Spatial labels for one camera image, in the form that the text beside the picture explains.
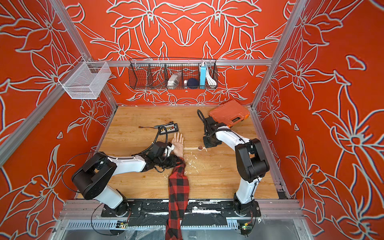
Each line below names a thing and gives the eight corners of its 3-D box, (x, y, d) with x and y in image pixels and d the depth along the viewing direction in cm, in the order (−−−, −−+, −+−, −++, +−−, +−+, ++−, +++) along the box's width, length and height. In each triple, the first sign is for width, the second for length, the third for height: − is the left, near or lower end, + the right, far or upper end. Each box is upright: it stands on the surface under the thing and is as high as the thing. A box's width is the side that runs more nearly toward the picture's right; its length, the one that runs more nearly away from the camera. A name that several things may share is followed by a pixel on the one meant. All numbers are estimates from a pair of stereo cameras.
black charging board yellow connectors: (156, 137, 103) (155, 136, 101) (153, 128, 108) (152, 126, 107) (179, 130, 107) (179, 128, 105) (176, 121, 112) (175, 119, 111)
